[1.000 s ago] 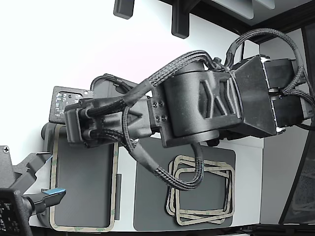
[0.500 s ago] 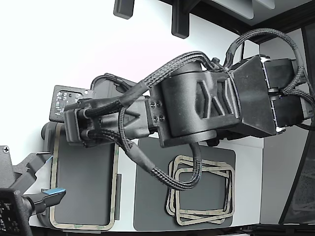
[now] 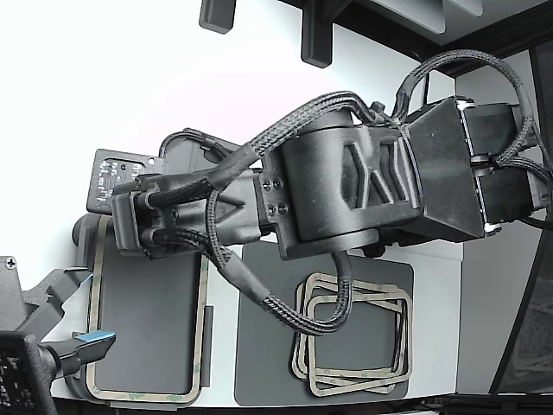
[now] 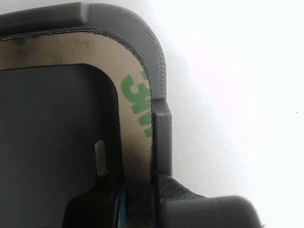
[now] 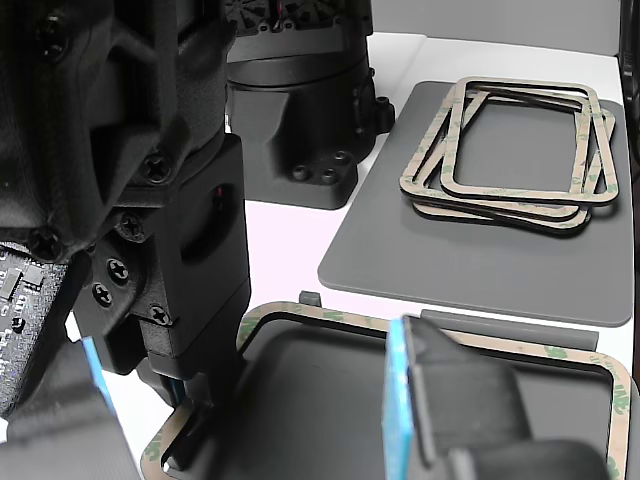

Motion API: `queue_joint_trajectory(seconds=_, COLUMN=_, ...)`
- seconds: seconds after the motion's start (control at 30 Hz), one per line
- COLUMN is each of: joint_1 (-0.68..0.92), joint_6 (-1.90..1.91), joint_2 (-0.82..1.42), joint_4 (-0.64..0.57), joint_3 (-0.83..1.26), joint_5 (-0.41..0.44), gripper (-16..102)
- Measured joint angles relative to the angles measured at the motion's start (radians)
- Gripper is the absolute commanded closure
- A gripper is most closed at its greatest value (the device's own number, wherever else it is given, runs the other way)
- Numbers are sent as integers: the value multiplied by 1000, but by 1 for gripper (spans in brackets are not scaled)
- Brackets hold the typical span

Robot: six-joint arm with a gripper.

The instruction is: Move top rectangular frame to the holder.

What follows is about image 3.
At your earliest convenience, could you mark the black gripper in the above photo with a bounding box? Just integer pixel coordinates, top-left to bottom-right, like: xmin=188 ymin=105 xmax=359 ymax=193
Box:
xmin=111 ymin=127 xmax=278 ymax=262
xmin=0 ymin=254 xmax=118 ymax=378

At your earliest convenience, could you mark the tan rectangular adhesive frame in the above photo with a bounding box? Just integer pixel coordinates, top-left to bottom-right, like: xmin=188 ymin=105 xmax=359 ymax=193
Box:
xmin=85 ymin=215 xmax=212 ymax=401
xmin=305 ymin=295 xmax=411 ymax=397
xmin=295 ymin=271 xmax=405 ymax=381
xmin=289 ymin=280 xmax=410 ymax=390

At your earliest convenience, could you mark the black six-joint robot arm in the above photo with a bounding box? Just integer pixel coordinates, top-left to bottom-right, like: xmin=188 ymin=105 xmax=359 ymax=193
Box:
xmin=258 ymin=97 xmax=553 ymax=263

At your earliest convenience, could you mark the gray holder with rails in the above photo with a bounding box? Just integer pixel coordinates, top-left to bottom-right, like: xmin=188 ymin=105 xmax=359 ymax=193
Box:
xmin=71 ymin=214 xmax=215 ymax=410

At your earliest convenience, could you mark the flat gray tray plate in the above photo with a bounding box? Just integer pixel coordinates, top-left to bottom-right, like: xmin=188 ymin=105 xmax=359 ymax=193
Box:
xmin=234 ymin=244 xmax=415 ymax=407

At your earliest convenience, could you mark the black stand foot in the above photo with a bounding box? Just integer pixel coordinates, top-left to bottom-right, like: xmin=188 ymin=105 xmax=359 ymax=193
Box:
xmin=198 ymin=0 xmax=237 ymax=35
xmin=300 ymin=0 xmax=334 ymax=69

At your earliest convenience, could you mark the black camera circuit board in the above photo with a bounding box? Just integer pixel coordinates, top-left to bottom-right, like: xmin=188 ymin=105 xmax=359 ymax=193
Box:
xmin=0 ymin=331 xmax=60 ymax=415
xmin=86 ymin=148 xmax=168 ymax=215

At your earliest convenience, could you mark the black braided cable loop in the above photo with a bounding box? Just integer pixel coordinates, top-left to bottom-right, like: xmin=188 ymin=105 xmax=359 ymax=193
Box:
xmin=395 ymin=47 xmax=553 ymax=174
xmin=206 ymin=185 xmax=359 ymax=337

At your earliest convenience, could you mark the black braided cable bundle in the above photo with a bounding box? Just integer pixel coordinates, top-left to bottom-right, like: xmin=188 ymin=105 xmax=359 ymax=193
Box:
xmin=137 ymin=89 xmax=390 ymax=208

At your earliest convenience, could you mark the black enclosure frame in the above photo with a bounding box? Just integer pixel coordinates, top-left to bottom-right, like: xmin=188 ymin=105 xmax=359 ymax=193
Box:
xmin=276 ymin=0 xmax=553 ymax=57

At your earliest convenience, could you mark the dark enclosure side panel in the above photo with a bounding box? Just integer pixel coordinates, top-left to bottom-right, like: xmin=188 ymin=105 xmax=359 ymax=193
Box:
xmin=491 ymin=42 xmax=553 ymax=395

